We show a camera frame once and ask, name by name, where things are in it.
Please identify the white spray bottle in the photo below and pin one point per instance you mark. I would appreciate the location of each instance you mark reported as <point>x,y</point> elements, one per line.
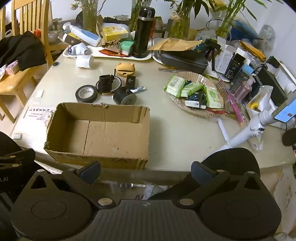
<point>84,34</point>

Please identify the black caster wheel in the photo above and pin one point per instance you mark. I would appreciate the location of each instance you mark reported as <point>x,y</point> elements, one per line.
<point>120,96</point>

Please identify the white carton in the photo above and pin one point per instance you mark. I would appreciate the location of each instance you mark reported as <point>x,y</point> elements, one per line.
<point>225,55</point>

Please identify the glass vase with dried flowers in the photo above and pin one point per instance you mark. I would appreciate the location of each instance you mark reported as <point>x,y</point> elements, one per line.
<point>90,16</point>

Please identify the brown striped ribbon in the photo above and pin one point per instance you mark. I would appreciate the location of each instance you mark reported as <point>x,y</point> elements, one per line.
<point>227,99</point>

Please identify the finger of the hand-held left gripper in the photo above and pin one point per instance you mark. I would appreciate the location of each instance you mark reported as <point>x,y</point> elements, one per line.
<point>20,157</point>

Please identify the yellow bear-shaped case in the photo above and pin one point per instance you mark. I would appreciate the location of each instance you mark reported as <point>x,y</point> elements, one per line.
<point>124,68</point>

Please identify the white plastic bag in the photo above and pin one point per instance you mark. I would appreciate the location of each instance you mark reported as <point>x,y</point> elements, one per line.
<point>263,97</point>

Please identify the pink box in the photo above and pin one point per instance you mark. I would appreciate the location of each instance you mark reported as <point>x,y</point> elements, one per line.
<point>11,68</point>

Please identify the small white block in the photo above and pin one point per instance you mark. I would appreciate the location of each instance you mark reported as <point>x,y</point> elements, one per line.
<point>17,136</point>

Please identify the yellow carton box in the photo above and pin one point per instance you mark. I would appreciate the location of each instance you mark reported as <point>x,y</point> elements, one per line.
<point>114,32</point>

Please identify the glass bottle vase with plant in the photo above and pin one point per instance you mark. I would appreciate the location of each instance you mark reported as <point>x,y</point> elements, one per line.
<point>181,26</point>

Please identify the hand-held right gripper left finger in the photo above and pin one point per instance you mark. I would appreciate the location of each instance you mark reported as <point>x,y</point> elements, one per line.
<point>89,172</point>

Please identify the slim glass vase with bamboo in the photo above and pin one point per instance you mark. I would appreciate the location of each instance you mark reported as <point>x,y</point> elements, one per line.
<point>225,25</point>

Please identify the marble pattern bar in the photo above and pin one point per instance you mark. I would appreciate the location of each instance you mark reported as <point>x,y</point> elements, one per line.
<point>140,89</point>

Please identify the wooden chair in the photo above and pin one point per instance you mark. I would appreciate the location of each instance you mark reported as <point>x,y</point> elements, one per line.
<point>13,85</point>

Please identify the black thermos bottle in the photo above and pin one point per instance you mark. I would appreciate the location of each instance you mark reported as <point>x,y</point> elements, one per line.
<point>142,34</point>

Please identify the brown paper envelope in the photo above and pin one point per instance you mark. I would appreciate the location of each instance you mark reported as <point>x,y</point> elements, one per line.
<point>171,44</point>

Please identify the black tissue pack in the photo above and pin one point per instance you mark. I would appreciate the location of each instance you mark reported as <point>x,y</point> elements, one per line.
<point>193,99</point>

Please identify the small white card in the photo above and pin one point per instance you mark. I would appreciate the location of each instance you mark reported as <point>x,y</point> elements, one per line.
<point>40,93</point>

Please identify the black mini tripod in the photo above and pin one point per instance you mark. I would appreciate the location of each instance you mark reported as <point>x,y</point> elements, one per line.
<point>212,46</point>

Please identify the black cloth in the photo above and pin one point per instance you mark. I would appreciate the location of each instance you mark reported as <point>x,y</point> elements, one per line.
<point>20,51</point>

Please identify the white jar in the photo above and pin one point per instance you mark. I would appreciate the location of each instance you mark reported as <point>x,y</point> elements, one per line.
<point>84,61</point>

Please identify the green and white box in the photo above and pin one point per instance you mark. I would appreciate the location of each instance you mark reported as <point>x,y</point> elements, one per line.
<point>127,47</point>

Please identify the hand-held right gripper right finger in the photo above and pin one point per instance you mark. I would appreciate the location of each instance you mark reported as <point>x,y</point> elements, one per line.
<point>202,173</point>

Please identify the small black box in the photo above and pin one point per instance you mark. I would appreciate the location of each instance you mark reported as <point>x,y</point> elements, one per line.
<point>130,81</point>

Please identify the yellow cloth pouch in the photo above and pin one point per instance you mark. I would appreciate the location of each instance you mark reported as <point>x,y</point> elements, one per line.
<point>253,49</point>

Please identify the grey hard case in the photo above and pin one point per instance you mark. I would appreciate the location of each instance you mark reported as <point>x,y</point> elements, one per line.
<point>182,60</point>

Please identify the green wet wipes pack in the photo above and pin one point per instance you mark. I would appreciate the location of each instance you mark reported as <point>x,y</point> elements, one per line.
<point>175,85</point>
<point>212,96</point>
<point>190,89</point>

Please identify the white phone stand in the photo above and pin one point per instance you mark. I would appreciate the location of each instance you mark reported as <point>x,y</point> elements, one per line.
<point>242,136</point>

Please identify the black round button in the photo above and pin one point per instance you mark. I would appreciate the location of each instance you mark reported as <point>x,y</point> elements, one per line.
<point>55,64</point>

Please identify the black tape roll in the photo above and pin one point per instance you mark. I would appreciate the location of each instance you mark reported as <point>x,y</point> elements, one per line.
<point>78,97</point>

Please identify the white sock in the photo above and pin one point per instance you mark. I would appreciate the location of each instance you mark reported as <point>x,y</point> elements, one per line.
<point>78,49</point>

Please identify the brown cardboard box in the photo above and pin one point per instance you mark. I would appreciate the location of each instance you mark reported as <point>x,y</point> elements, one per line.
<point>115,136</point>

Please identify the black carton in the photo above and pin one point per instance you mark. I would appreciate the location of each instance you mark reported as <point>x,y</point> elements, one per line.
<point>234,67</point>

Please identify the red envelope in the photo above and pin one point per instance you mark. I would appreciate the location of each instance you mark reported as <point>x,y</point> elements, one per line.
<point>108,52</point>

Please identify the black electronics box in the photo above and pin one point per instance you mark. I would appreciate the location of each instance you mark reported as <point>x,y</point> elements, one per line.
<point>271,83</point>

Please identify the pink pump bottle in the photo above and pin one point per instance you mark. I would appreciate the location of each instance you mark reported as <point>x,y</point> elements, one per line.
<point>241,89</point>

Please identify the paper plate with wipe packets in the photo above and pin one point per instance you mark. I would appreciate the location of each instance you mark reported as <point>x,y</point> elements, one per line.
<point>196,77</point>

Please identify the black and gold box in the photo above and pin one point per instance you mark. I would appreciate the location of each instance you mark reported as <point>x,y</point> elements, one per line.
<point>71,39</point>

